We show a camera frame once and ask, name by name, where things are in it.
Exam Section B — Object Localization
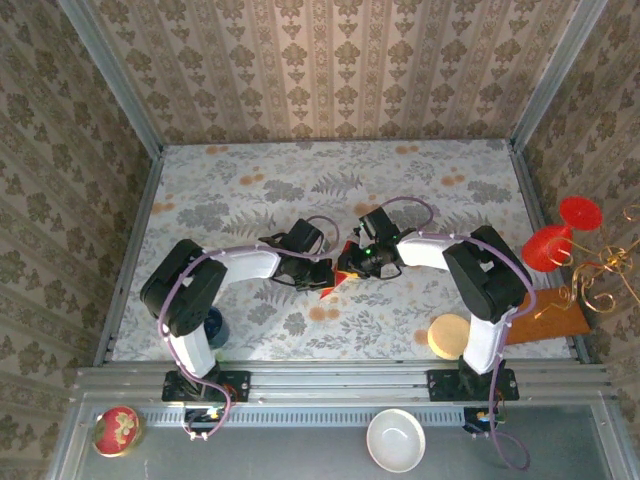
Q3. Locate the red cloth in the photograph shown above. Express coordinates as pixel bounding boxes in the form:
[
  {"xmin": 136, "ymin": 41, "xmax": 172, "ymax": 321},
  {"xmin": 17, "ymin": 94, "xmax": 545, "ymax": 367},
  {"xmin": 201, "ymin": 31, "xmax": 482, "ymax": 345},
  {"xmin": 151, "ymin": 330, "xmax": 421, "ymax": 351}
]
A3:
[{"xmin": 318, "ymin": 240, "xmax": 360, "ymax": 302}]

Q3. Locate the dark blue cup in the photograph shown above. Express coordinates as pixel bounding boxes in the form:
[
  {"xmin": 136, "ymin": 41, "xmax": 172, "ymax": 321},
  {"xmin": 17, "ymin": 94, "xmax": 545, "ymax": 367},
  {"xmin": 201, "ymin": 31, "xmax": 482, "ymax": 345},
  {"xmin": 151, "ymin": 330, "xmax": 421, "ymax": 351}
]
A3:
[{"xmin": 204, "ymin": 307, "xmax": 231, "ymax": 350}]

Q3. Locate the floral patterned table cover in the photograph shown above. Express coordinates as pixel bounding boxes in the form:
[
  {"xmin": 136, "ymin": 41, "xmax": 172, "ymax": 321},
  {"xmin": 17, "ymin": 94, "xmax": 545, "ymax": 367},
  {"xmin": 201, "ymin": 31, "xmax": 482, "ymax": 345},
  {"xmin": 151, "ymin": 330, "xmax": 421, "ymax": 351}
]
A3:
[{"xmin": 110, "ymin": 139, "xmax": 574, "ymax": 362}]

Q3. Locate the red goblet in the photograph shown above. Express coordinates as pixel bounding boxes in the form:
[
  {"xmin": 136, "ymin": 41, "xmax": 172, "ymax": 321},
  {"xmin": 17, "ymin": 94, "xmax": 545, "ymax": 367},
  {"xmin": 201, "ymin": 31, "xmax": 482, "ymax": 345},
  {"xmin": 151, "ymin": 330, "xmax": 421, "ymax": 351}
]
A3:
[{"xmin": 521, "ymin": 196, "xmax": 605, "ymax": 274}]

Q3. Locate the white bowl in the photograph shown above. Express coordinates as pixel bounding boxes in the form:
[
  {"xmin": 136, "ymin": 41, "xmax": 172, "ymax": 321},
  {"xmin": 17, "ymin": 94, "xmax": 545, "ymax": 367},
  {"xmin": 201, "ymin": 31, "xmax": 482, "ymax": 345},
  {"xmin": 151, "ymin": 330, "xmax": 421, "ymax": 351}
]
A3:
[{"xmin": 366, "ymin": 408, "xmax": 427, "ymax": 474}]

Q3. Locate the small black controller board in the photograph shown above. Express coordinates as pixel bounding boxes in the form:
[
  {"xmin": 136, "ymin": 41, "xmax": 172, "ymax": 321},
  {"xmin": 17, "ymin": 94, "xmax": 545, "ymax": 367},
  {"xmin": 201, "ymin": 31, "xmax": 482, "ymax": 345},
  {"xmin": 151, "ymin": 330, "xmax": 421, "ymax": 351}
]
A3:
[
  {"xmin": 462, "ymin": 405, "xmax": 507, "ymax": 437},
  {"xmin": 182, "ymin": 405, "xmax": 225, "ymax": 442}
]

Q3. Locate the orange-brown wooden board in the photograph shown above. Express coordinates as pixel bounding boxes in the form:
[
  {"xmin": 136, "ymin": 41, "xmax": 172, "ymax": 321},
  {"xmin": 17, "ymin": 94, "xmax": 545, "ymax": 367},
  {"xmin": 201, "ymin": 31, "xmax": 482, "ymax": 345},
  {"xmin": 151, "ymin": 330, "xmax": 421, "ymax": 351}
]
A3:
[{"xmin": 507, "ymin": 287, "xmax": 592, "ymax": 346}]

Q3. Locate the round red floral tin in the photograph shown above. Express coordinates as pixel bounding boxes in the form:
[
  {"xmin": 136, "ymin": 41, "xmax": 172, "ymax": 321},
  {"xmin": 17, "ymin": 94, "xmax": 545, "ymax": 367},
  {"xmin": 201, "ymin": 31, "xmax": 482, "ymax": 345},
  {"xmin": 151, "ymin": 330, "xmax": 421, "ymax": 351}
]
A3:
[{"xmin": 92, "ymin": 405, "xmax": 146, "ymax": 459}]

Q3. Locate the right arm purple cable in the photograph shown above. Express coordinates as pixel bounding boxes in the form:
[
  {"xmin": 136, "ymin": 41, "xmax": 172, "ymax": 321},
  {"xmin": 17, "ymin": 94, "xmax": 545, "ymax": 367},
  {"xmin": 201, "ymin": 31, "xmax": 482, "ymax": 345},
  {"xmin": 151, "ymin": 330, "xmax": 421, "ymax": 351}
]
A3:
[{"xmin": 379, "ymin": 196, "xmax": 539, "ymax": 472}]

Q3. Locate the aluminium front rail beam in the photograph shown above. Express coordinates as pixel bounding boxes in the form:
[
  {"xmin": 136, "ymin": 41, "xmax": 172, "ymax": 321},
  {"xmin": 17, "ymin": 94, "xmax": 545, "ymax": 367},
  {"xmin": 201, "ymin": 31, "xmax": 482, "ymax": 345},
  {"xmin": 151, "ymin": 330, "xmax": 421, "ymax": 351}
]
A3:
[{"xmin": 74, "ymin": 358, "xmax": 614, "ymax": 404}]

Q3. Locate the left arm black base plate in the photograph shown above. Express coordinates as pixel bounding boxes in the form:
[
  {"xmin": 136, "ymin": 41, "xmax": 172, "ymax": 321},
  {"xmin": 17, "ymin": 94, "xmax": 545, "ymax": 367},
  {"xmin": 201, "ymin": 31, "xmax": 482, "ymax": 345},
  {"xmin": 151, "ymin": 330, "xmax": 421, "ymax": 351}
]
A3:
[{"xmin": 161, "ymin": 369, "xmax": 252, "ymax": 404}]

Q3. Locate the grey slotted cable duct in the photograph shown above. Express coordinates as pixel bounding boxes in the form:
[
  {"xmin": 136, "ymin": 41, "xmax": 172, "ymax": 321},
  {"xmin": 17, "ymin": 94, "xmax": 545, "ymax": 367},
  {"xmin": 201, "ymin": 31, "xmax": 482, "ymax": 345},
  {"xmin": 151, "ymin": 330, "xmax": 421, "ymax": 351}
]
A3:
[{"xmin": 82, "ymin": 403, "xmax": 501, "ymax": 430}]

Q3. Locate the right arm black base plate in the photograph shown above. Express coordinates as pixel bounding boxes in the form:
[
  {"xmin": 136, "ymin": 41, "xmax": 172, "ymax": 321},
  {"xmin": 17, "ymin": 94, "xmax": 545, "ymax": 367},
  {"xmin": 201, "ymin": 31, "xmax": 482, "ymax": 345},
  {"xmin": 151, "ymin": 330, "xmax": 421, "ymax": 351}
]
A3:
[{"xmin": 427, "ymin": 368, "xmax": 520, "ymax": 402}]

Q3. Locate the aluminium side rail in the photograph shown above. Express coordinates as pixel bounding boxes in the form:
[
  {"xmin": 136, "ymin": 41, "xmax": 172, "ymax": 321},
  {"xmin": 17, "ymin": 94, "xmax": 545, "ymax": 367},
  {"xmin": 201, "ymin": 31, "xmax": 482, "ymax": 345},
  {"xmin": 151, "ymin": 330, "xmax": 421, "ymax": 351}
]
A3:
[
  {"xmin": 507, "ymin": 142, "xmax": 591, "ymax": 364},
  {"xmin": 93, "ymin": 149, "xmax": 165, "ymax": 366}
]

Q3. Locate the gold wire candelabra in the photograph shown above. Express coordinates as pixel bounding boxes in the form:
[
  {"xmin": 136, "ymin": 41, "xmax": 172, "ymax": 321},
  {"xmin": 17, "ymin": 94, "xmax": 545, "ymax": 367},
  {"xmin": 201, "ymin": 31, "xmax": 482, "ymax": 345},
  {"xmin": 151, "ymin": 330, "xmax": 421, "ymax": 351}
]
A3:
[{"xmin": 537, "ymin": 204, "xmax": 640, "ymax": 321}]

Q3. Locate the aluminium frame post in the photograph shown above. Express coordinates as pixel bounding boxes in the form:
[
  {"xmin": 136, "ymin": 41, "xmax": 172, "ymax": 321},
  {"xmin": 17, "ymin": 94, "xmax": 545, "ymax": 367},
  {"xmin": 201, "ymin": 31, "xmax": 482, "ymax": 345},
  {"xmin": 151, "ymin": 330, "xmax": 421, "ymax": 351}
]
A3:
[
  {"xmin": 508, "ymin": 0, "xmax": 610, "ymax": 151},
  {"xmin": 57, "ymin": 0, "xmax": 165, "ymax": 157}
]

